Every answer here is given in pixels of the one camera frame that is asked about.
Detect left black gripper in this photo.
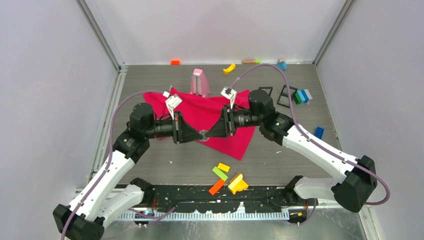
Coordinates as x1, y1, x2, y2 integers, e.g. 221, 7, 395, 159
144, 110, 203, 145

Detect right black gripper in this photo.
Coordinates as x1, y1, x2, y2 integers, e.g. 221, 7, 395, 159
206, 104, 263, 139

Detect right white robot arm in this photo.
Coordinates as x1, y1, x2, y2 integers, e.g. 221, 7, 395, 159
205, 87, 378, 213

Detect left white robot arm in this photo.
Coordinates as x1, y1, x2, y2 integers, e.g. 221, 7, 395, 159
53, 103, 203, 240

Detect green rectangular block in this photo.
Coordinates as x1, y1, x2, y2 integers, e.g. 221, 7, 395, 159
212, 166, 228, 181

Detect pink metronome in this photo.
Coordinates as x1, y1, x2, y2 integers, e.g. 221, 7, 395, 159
190, 68, 211, 98

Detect orange rectangular block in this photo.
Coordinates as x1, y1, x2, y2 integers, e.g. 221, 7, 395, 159
208, 178, 226, 196

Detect yellow block pile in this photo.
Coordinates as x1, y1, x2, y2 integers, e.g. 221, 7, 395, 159
217, 163, 249, 195

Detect yellow curved block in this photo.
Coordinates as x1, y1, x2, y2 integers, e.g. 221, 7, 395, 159
222, 63, 237, 75

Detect small orange block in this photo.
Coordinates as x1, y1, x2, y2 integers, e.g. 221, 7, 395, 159
170, 59, 181, 65

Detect tan wooden block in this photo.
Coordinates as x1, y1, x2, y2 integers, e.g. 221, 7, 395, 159
242, 58, 261, 65

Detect blue triangular block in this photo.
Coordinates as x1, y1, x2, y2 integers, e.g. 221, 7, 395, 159
276, 58, 288, 71

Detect stacked green blue bricks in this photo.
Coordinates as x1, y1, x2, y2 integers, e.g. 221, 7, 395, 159
293, 89, 313, 105

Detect blue lego brick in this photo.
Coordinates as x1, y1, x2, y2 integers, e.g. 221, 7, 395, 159
314, 126, 325, 140

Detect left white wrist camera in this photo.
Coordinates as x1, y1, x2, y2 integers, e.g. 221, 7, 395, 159
162, 91, 183, 120

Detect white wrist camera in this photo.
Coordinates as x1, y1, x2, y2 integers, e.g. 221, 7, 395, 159
220, 87, 237, 109
162, 91, 183, 120

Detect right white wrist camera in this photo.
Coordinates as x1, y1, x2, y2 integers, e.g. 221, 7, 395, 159
220, 87, 237, 109

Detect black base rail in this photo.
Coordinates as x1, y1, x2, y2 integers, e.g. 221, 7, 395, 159
136, 185, 314, 214

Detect left black display frame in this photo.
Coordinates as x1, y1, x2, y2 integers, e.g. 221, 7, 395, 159
258, 86, 273, 96

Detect black display frame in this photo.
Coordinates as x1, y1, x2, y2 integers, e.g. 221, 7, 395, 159
258, 86, 273, 96
277, 84, 298, 109

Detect right black display frame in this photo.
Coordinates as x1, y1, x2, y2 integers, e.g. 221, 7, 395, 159
277, 84, 298, 109

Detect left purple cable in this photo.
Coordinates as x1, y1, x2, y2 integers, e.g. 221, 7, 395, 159
59, 91, 170, 240

